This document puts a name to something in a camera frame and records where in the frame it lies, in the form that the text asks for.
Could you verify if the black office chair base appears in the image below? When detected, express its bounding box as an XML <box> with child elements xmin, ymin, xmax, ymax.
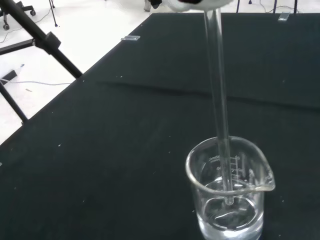
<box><xmin>1</xmin><ymin>0</ymin><xmax>36</xmax><ymax>31</ymax></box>

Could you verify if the clear glass beaker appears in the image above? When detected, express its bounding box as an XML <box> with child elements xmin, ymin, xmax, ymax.
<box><xmin>185</xmin><ymin>135</ymin><xmax>277</xmax><ymax>240</ymax></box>

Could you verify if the black bench cloth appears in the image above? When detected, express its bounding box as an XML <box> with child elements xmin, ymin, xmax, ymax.
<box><xmin>0</xmin><ymin>11</ymin><xmax>320</xmax><ymax>240</ymax></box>

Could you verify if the thin black stand leg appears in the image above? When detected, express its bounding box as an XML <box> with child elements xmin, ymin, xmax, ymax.
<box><xmin>48</xmin><ymin>0</ymin><xmax>61</xmax><ymax>28</ymax></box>

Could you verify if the white floor cable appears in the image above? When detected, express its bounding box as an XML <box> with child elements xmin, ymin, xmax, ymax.
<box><xmin>0</xmin><ymin>78</ymin><xmax>74</xmax><ymax>88</ymax></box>

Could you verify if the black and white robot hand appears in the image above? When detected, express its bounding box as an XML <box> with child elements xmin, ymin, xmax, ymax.
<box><xmin>167</xmin><ymin>0</ymin><xmax>233</xmax><ymax>12</ymax></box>

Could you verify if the black camera tripod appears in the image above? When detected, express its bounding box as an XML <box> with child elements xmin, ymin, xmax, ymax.
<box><xmin>0</xmin><ymin>0</ymin><xmax>84</xmax><ymax>126</ymax></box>

